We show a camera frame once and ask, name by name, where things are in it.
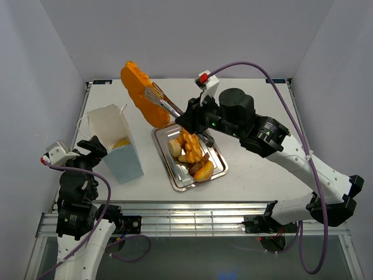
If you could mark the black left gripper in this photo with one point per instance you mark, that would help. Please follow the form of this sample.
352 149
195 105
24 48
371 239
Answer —
95 145

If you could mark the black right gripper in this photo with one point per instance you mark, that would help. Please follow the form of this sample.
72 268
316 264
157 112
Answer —
191 118

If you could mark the herb speckled bread slice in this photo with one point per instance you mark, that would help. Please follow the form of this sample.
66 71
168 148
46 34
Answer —
122 142

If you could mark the orange twisted braided bread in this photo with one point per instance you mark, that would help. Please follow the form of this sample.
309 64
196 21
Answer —
190 142

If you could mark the large orange long loaf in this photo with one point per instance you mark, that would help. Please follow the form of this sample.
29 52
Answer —
135 81

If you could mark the silver metal tongs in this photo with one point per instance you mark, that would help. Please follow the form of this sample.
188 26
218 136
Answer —
155 95

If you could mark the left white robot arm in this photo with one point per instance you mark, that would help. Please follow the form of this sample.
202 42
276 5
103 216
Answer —
83 229

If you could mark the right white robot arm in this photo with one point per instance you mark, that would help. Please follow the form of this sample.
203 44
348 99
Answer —
331 200

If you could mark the light blue paper bag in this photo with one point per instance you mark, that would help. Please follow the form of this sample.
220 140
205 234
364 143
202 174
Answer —
111 128

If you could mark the brown chocolate bread piece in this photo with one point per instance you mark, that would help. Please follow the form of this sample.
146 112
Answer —
197 166

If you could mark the pale round bread roll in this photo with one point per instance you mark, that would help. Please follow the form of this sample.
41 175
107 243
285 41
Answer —
175 148

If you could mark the golden glazed bun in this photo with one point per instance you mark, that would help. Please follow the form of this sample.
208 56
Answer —
205 172

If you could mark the silver metal tray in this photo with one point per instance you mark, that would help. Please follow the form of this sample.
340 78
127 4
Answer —
178 172

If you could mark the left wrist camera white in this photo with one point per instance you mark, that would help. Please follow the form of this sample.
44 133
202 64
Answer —
58 154

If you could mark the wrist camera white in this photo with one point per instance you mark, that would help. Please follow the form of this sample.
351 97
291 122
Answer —
208 84
58 154

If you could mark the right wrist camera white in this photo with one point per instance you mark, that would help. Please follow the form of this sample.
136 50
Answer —
208 84

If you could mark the aluminium table edge rail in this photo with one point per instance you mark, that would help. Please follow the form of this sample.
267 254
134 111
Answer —
82 108

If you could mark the aluminium front frame rail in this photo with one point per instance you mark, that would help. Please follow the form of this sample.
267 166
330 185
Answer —
181 219

